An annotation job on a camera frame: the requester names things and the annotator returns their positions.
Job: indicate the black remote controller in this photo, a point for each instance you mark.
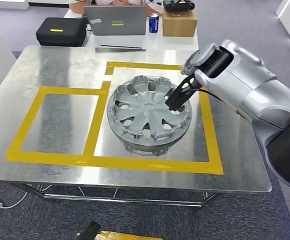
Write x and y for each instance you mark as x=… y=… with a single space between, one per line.
x=178 y=4

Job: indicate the white desk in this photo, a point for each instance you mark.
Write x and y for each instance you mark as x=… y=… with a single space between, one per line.
x=165 y=41

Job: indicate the person's right forearm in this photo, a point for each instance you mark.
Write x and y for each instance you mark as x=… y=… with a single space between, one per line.
x=76 y=8

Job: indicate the dark robot foot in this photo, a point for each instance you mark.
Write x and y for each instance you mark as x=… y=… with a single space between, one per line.
x=91 y=231

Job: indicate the black zip case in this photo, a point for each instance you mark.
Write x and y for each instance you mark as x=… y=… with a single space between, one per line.
x=60 y=36

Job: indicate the seated person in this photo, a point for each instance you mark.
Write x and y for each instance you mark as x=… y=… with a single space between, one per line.
x=115 y=2

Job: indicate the brown cardboard box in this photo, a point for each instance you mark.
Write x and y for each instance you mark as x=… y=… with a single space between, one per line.
x=180 y=24

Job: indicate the yellow floor tape strip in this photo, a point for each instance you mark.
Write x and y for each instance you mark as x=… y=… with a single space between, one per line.
x=130 y=236

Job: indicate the grey plastic wheel cover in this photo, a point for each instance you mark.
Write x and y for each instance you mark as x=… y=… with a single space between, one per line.
x=145 y=109

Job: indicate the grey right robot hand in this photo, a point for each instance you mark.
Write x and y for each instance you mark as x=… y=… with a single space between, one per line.
x=185 y=69

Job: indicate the grey laptop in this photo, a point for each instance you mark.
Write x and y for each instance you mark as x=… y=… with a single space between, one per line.
x=115 y=20

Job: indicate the blue drink can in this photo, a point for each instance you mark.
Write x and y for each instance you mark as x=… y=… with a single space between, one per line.
x=153 y=23

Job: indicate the stainless steel workbench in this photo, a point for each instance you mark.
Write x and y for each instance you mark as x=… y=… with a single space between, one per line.
x=60 y=66

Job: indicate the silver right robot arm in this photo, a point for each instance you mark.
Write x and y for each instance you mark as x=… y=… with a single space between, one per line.
x=248 y=76

